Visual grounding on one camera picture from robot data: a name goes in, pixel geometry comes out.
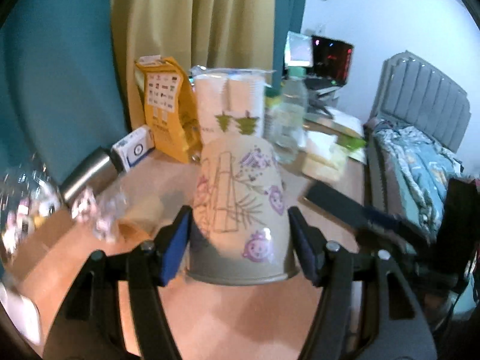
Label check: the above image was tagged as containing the yellow paper bag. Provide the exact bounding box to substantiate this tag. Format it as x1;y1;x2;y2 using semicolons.
136;55;203;164

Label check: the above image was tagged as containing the small white blue box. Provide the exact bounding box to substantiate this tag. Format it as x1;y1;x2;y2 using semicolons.
112;124;155;172

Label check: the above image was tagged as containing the green plastic folder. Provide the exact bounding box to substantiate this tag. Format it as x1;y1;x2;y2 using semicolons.
337;135;366;152

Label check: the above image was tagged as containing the pack of white paper cups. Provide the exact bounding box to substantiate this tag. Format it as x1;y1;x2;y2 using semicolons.
190;65;270;144

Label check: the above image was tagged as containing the teal curtain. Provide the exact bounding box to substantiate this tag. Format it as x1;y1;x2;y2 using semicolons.
1;0;128;183

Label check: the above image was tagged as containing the grey padded headboard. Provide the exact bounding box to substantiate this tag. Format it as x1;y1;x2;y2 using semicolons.
370;50;471;153

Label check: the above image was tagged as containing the clear plastic water bottle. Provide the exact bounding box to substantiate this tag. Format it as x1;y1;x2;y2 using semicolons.
272;67;308;164

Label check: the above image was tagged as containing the yellow plastic bag of items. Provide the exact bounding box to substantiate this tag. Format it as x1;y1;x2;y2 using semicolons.
302;145;348;184

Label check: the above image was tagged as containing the stainless steel thermos flask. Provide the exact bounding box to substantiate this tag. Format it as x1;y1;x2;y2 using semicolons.
59;147;119;208

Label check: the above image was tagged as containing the yellow curtain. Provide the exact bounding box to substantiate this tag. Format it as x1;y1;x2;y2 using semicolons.
111;0;275;128

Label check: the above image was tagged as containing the crinkled clear plastic bag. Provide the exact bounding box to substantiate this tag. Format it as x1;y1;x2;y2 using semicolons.
1;152;127;261

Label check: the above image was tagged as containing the printed paper cup with cartoons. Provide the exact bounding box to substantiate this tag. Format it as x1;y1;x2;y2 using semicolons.
187;134;299;286

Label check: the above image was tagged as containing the black pc case with lights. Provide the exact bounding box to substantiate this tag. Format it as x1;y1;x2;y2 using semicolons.
312;36;354;86

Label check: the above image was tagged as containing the black tablet on table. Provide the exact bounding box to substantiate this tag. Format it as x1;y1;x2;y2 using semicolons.
305;181;377;229

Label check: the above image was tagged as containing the computer monitor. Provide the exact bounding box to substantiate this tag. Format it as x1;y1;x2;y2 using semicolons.
284;31;313;68

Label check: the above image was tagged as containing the patterned blue blanket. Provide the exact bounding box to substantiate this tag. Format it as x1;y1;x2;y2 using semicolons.
365;117;465;237

